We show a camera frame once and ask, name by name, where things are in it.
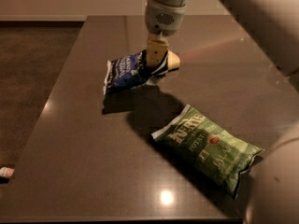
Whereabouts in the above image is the green jalapeno chip bag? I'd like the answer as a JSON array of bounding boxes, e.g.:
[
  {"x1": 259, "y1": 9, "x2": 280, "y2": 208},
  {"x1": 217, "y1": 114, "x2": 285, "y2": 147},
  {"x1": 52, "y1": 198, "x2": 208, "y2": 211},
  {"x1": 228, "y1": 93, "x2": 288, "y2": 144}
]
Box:
[{"x1": 151, "y1": 105, "x2": 263, "y2": 199}]

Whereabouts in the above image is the blue chip bag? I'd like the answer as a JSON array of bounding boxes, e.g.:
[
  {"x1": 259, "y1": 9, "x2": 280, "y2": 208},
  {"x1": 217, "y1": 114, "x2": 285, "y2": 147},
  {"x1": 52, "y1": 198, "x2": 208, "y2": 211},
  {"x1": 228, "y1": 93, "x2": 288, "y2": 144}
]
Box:
[{"x1": 103, "y1": 49, "x2": 169, "y2": 95}]

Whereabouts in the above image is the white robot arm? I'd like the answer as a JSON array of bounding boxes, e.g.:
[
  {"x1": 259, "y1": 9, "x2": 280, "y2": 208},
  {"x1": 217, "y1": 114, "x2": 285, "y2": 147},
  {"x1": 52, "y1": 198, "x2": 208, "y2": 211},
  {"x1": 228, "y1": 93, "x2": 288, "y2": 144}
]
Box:
[{"x1": 145, "y1": 0, "x2": 299, "y2": 224}]

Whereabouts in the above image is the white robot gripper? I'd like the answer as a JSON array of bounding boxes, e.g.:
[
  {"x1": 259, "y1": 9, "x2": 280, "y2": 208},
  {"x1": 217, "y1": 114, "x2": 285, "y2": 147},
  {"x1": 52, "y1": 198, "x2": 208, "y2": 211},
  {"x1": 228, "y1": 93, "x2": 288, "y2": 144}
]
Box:
[{"x1": 145, "y1": 0, "x2": 187, "y2": 67}]

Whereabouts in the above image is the white object at floor edge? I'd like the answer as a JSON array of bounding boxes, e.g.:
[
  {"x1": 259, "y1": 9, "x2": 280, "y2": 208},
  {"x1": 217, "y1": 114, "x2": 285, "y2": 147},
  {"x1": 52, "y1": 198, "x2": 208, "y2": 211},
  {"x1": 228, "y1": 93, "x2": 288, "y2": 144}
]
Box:
[{"x1": 0, "y1": 167, "x2": 14, "y2": 179}]

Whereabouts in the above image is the yellow sponge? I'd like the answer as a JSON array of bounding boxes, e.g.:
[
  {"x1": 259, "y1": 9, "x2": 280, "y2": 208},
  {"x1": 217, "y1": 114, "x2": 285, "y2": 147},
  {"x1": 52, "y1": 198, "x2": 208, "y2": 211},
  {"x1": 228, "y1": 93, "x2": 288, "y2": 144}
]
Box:
[{"x1": 167, "y1": 51, "x2": 180, "y2": 71}]

